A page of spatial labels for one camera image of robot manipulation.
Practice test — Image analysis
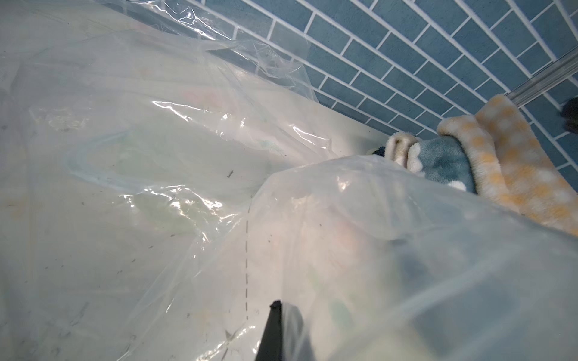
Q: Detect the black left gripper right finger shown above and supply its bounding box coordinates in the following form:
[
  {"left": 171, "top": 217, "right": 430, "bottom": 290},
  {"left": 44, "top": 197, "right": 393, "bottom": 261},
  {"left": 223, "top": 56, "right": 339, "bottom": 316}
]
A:
[{"left": 281, "top": 303, "right": 316, "bottom": 361}]

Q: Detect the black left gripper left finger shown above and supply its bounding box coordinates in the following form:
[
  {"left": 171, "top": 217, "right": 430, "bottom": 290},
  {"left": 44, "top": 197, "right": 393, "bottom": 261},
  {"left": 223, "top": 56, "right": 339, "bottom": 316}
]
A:
[{"left": 255, "top": 300, "right": 282, "bottom": 361}]

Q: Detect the clear plastic vacuum bag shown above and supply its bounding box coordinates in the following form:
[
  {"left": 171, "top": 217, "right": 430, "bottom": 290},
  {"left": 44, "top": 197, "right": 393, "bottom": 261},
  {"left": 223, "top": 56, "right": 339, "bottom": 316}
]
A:
[{"left": 1, "top": 1, "right": 577, "bottom": 360}]

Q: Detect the teal happy bear blanket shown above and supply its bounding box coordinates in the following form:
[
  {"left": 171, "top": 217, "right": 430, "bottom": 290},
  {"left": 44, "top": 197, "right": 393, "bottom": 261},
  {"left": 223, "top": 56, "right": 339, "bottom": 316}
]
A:
[{"left": 406, "top": 136, "right": 477, "bottom": 194}]

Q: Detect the orange checked blanket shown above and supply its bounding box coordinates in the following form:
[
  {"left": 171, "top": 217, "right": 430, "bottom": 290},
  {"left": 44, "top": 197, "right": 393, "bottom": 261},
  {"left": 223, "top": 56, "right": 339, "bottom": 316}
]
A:
[{"left": 437, "top": 95, "right": 577, "bottom": 236}]

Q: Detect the white bear print blanket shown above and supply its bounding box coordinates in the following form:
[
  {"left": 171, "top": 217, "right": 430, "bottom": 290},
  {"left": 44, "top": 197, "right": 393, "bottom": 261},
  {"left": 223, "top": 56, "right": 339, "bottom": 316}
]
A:
[{"left": 384, "top": 132, "right": 420, "bottom": 168}]

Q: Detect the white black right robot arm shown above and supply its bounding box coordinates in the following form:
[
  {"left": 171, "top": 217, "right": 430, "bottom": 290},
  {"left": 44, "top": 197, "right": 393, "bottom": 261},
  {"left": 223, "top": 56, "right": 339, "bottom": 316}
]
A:
[{"left": 560, "top": 97, "right": 578, "bottom": 135}]

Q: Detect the aluminium corner post right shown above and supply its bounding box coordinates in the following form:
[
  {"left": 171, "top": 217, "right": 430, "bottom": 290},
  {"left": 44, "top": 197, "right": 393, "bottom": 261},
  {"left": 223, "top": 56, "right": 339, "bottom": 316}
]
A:
[{"left": 506, "top": 51, "right": 577, "bottom": 107}]

